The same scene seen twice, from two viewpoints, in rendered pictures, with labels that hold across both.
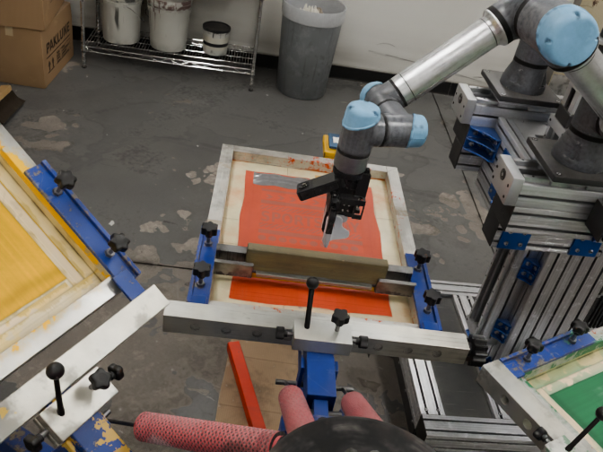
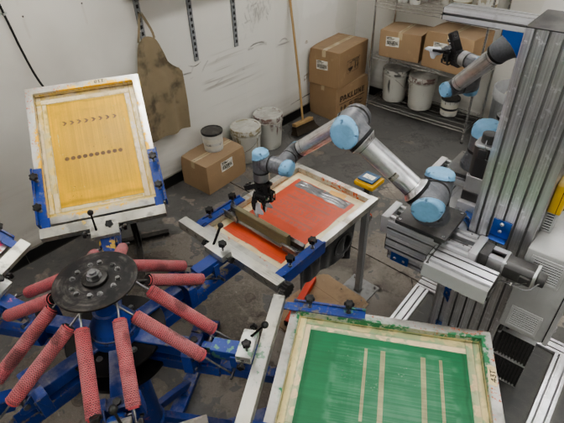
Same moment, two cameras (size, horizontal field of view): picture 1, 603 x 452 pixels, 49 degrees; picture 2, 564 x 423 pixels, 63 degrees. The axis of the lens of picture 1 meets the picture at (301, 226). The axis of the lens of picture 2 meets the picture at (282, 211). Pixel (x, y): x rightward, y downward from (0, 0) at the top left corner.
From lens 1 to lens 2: 1.57 m
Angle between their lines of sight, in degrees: 40
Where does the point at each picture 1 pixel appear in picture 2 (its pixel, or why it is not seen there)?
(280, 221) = (284, 206)
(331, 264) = (264, 227)
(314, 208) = (309, 205)
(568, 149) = not seen: hidden behind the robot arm
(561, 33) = (334, 130)
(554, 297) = (464, 317)
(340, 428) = (121, 257)
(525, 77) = (467, 159)
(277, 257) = (245, 216)
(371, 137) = (259, 165)
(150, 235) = not seen: hidden behind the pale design
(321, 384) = (199, 267)
